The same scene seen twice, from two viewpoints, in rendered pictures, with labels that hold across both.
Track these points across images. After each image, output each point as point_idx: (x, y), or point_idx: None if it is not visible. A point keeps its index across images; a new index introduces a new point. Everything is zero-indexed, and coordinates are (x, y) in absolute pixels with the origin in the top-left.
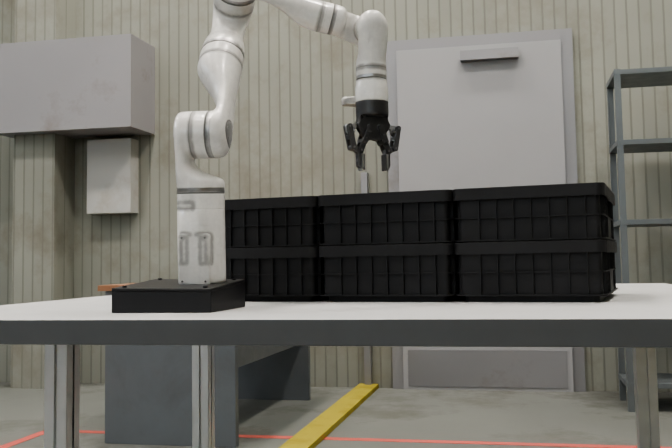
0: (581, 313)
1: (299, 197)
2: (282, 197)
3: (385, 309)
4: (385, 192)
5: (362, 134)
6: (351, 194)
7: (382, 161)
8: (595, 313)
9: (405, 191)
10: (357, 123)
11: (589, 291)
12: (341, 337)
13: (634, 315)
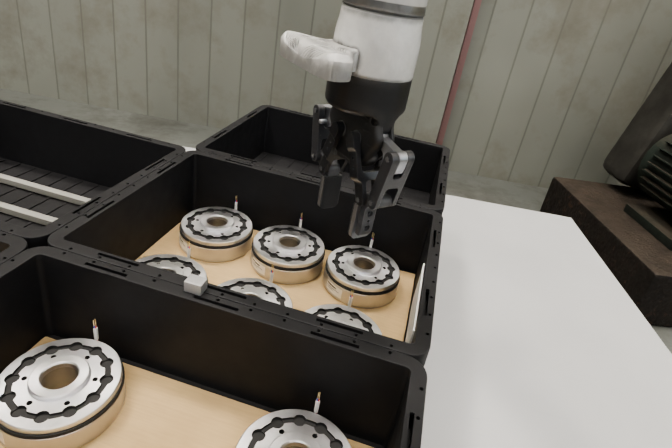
0: (576, 289)
1: (425, 395)
2: (421, 437)
3: (570, 411)
4: (438, 264)
5: (377, 160)
6: (434, 304)
7: (327, 190)
8: (573, 283)
9: (440, 245)
10: (393, 141)
11: None
12: None
13: (586, 273)
